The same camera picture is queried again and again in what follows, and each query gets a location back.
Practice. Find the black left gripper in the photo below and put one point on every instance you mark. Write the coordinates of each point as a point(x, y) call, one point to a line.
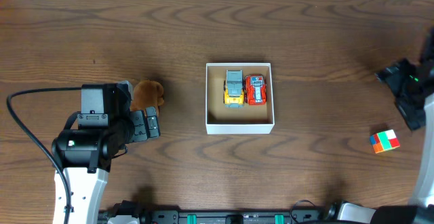
point(136, 125)

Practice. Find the brown plush toy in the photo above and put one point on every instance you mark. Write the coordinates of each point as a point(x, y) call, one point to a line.
point(147, 93)

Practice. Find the colourful puzzle cube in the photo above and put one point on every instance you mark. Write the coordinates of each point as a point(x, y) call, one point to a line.
point(384, 141)

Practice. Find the yellow toy dump truck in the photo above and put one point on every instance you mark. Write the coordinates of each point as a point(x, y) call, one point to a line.
point(233, 89)

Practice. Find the white cardboard box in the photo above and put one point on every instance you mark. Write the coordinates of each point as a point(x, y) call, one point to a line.
point(257, 119)

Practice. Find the red toy fire truck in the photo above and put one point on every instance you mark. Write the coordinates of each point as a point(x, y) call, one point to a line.
point(255, 90)

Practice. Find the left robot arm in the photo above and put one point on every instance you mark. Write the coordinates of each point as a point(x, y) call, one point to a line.
point(85, 155)

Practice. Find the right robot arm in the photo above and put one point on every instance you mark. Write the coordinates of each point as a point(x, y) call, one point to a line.
point(422, 197)

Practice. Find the black right camera box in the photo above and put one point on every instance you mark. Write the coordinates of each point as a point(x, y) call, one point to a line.
point(401, 78)

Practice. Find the black camera box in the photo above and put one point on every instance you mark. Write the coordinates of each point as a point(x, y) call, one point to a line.
point(103, 104)
point(401, 78)

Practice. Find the black left camera box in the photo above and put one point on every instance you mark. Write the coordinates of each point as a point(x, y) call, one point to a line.
point(103, 104)

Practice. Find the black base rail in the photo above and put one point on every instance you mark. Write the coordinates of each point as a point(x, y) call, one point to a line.
point(237, 217)

